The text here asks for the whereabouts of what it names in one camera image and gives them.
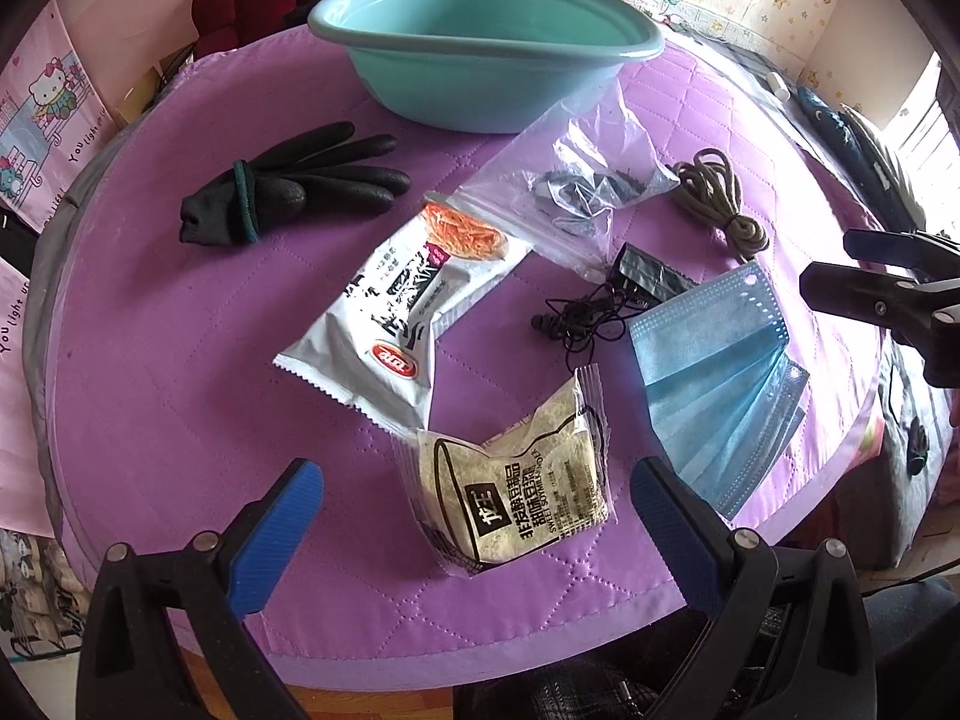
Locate blue face mask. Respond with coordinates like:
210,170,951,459
627,264,812,520

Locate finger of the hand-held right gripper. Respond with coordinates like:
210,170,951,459
799,261,960,389
843,228,960,282

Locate grey striped pillow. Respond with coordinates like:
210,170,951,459
836,101,931,230

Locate khaki rope bundle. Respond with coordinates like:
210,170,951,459
666,148,771,265

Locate teal plastic basin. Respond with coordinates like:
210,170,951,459
307,0,666,134

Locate plaid bed blanket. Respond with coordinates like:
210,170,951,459
660,11,848,166

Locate black wired earphones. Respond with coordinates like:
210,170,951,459
529,281,638,372

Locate dark blue pillow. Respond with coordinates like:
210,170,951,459
795,85,863,166

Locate grey table cover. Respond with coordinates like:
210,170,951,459
22,157,98,541

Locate clear soy powder packet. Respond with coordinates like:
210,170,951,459
391,364,620,580

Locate black work glove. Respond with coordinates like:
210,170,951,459
178,121,413,246

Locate silver snack packet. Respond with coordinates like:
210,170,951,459
273,191,535,436

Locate brown paper bag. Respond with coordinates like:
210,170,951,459
112,64,181,128

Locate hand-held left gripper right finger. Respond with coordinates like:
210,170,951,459
630,456,892,720

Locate small black foil packet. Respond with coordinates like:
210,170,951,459
611,241,700,308

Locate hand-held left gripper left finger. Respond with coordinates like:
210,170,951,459
75,457,325,720

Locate pink cartoon wall covering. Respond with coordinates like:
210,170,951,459
0,0,117,541

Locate clear zip bag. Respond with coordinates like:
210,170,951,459
459,79,702,284

